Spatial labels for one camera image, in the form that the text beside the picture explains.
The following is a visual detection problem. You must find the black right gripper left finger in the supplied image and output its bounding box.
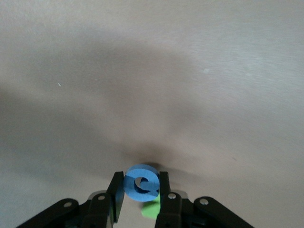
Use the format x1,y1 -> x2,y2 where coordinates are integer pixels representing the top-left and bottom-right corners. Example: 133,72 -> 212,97
16,171 -> 126,228

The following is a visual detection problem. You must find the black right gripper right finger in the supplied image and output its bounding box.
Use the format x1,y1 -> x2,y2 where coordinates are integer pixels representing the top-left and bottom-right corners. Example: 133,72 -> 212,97
154,171 -> 255,228

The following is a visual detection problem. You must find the blue foam letter Q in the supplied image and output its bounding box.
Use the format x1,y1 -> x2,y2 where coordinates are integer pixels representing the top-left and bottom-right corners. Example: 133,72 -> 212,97
123,164 -> 160,202

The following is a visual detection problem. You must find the green foam letter Y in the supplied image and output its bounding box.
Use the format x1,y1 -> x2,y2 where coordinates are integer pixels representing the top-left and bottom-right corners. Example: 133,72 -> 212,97
142,198 -> 160,218

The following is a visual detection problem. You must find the brown table cover sheet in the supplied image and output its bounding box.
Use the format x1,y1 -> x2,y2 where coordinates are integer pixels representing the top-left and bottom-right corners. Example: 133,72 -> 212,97
0,0 -> 304,228

